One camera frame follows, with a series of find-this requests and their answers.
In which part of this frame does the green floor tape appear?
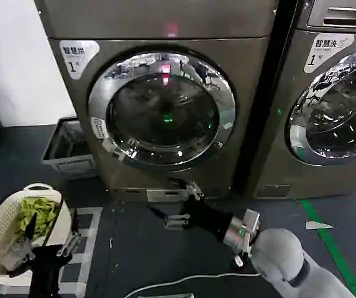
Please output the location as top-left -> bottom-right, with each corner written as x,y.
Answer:
300,199 -> 356,298

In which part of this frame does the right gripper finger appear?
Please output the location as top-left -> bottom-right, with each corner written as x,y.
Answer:
147,204 -> 191,230
166,176 -> 204,201

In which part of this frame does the white floor cable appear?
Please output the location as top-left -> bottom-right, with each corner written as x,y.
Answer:
124,272 -> 261,298

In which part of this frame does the grey plastic crate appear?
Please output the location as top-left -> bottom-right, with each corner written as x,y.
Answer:
41,117 -> 98,181

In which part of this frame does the grey dryer with drawer handle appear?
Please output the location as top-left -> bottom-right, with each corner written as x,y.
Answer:
248,0 -> 356,200

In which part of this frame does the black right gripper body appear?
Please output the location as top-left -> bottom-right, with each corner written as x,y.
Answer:
180,197 -> 234,242

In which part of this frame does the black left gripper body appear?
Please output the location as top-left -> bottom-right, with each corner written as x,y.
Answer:
29,244 -> 73,298

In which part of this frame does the round glass dryer door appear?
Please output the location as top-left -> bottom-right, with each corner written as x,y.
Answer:
87,46 -> 237,170
284,45 -> 356,167

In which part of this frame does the white paper scrap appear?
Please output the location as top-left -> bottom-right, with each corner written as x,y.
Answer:
304,220 -> 334,231

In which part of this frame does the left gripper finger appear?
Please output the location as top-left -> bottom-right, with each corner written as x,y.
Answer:
15,212 -> 38,268
55,209 -> 83,258

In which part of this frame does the grey dryer marked 1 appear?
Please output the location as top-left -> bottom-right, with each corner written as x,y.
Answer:
34,0 -> 278,203

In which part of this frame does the green cloth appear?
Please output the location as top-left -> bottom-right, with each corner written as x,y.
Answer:
14,197 -> 61,246

